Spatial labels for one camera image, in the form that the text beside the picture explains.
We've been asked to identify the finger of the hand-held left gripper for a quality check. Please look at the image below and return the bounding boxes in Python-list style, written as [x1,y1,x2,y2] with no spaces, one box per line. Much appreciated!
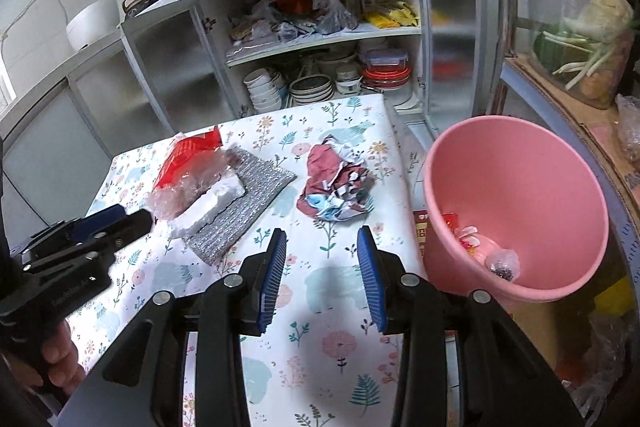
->
[22,204,127,258]
[25,208,152,273]

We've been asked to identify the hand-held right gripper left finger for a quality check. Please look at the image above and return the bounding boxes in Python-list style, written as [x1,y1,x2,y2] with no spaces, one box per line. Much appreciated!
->
[59,227,289,427]

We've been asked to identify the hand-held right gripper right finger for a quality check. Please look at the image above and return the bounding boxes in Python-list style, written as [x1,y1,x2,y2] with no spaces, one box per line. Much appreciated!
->
[356,225,586,427]

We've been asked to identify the red snack packet clear tray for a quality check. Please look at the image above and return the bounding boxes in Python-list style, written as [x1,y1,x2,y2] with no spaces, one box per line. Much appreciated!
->
[149,127,240,220]

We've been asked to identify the white foam piece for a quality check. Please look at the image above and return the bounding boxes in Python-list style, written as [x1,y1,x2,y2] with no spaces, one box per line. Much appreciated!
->
[167,172,247,240]

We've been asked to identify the silver foil sheet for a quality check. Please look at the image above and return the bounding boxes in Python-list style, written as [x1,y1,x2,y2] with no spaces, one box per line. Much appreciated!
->
[181,146,297,265]

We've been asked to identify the pink printed paper wrapper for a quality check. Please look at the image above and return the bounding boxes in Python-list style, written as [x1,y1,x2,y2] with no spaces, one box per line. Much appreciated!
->
[459,227,496,259]

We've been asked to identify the red blue paper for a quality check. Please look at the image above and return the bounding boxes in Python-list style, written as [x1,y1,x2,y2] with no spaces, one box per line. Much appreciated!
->
[296,134,377,222]

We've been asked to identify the clear plastic bag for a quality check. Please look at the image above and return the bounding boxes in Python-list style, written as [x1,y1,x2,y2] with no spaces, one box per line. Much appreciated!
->
[484,248,522,283]
[570,307,632,413]

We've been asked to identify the pink plastic bucket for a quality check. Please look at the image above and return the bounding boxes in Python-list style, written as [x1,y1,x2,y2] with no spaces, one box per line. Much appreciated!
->
[422,117,610,308]

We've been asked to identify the person's left hand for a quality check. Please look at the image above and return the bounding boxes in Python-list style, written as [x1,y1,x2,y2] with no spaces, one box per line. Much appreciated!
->
[15,321,80,395]

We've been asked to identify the small red yellow box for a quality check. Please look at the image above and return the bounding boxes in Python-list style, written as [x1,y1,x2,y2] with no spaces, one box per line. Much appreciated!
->
[412,209,435,260]

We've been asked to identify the floral bear printed tablecloth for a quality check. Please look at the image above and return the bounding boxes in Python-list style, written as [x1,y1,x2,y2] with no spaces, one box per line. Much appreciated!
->
[65,92,451,427]

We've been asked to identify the white kitchen cabinet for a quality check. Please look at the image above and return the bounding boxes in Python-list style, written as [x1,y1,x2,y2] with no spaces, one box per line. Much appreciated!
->
[0,0,501,208]

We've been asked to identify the frosted cabinet door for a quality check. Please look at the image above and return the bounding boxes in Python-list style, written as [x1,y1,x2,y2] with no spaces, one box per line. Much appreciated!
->
[120,4,241,128]
[417,0,501,142]

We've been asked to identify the stack of white bowls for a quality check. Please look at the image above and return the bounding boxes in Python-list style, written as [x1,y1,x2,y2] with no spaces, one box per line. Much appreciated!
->
[243,68,288,112]

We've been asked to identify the white rice cooker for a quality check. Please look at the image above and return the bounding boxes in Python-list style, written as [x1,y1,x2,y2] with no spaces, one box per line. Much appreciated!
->
[66,0,126,54]

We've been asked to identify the stack of dark plates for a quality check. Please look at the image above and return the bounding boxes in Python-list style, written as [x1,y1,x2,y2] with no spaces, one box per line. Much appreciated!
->
[289,74,335,104]

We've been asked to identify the small white pot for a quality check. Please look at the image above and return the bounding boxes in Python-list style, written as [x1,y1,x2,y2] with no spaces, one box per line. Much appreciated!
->
[335,64,363,96]

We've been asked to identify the stack of red-lid containers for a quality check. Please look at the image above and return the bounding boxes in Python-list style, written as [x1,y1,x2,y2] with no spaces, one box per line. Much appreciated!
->
[360,49,412,95]

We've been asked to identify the yellow bag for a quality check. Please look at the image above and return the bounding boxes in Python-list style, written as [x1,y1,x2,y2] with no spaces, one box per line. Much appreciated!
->
[595,276,627,309]

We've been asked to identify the crumpled clear plastic bag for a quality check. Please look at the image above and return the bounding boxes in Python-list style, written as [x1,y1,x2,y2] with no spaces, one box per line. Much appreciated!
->
[570,307,632,413]

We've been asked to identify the yellow packets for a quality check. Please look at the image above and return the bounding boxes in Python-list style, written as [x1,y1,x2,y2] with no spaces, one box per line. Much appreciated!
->
[364,2,420,28]

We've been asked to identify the grey plastic bag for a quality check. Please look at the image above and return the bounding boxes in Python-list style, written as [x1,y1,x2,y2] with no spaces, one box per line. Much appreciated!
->
[305,0,358,34]

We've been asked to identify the clear vegetable container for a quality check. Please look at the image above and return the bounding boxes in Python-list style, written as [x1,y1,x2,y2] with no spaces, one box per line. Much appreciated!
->
[522,0,636,110]

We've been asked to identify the clear bag brown contents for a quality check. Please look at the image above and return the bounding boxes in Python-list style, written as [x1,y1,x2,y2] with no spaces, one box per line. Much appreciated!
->
[615,94,640,158]

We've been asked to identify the green onions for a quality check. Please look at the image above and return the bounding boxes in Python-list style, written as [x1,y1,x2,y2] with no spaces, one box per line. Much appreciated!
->
[537,29,621,90]

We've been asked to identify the napa cabbage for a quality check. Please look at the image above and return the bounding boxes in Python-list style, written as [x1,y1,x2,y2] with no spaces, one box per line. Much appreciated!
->
[582,0,635,42]

